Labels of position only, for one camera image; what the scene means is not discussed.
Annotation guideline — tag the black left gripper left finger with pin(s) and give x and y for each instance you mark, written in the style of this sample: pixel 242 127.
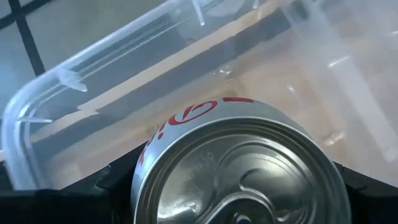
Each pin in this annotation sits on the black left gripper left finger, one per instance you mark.
pixel 62 208

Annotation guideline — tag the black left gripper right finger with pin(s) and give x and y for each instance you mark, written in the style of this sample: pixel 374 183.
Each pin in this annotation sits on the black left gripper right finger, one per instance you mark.
pixel 376 208

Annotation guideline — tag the silver Diet Coke can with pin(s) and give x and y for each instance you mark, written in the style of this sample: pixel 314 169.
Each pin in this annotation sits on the silver Diet Coke can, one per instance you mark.
pixel 242 174

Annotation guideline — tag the clear plastic bin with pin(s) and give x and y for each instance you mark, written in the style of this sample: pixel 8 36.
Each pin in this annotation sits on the clear plastic bin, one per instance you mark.
pixel 93 93
pixel 367 31

